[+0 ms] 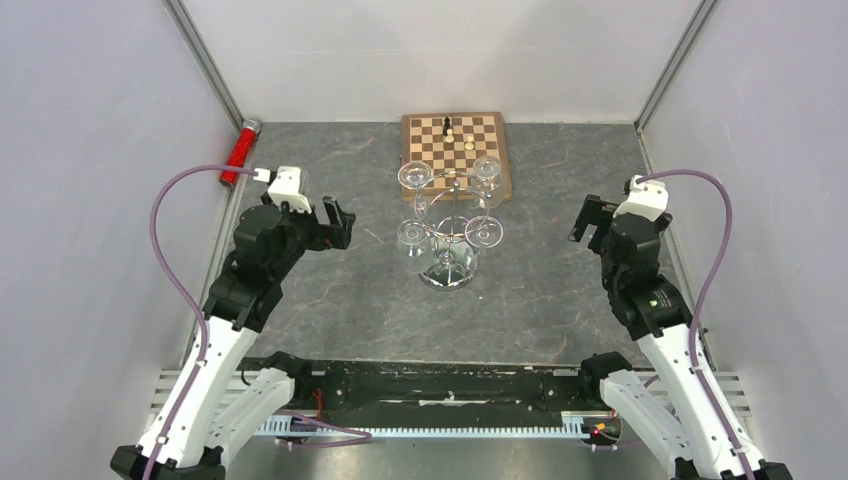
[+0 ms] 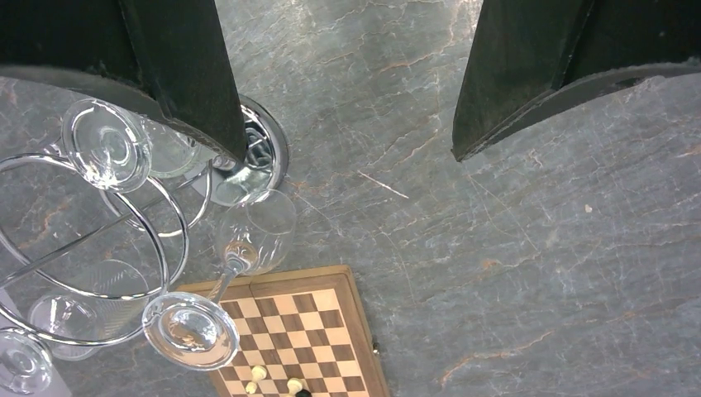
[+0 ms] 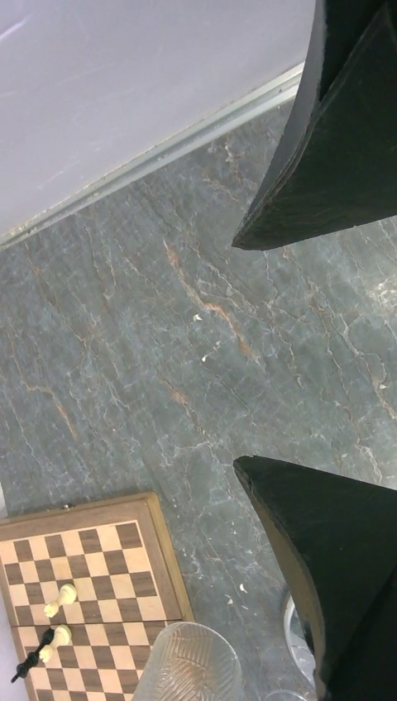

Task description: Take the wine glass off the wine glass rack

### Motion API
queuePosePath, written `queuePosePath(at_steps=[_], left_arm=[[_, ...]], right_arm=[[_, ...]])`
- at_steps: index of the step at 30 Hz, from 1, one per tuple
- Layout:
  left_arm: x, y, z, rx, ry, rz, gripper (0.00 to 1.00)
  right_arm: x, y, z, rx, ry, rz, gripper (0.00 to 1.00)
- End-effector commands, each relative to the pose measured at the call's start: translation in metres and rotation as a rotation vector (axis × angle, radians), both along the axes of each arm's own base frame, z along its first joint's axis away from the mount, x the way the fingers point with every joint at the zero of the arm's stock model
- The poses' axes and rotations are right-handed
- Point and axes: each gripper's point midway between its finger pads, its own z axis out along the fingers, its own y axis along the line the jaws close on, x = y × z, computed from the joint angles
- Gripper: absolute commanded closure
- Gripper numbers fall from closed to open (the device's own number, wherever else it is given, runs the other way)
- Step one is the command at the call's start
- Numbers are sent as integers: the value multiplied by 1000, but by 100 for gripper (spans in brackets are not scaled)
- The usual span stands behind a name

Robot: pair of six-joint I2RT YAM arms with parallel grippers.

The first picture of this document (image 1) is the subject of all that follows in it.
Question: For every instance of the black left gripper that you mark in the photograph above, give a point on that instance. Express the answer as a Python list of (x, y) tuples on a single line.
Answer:
[(337, 234)]

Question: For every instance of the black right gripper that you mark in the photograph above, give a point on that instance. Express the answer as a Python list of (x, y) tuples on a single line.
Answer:
[(596, 211)]

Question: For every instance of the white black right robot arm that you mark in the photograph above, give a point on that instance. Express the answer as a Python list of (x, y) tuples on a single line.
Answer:
[(698, 436)]

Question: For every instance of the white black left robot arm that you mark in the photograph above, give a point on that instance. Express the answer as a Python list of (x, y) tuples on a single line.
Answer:
[(192, 437)]

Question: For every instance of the chrome wine glass rack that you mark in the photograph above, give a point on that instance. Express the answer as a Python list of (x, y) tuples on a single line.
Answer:
[(445, 216)]

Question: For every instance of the red cylindrical can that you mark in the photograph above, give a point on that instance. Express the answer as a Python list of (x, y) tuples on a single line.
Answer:
[(250, 129)]

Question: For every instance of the wooden chessboard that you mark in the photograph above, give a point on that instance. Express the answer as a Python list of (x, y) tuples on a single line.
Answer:
[(423, 140)]

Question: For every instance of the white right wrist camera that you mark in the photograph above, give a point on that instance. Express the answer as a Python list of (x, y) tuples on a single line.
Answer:
[(648, 199)]

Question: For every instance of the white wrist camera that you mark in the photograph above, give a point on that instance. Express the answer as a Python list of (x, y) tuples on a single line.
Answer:
[(288, 186), (648, 199)]

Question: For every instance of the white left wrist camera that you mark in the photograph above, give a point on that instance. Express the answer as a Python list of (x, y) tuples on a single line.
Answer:
[(288, 186)]

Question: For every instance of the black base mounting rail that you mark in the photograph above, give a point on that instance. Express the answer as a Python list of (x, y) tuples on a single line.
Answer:
[(381, 394)]

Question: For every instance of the white slotted cable duct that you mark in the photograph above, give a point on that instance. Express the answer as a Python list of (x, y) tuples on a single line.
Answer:
[(570, 428)]

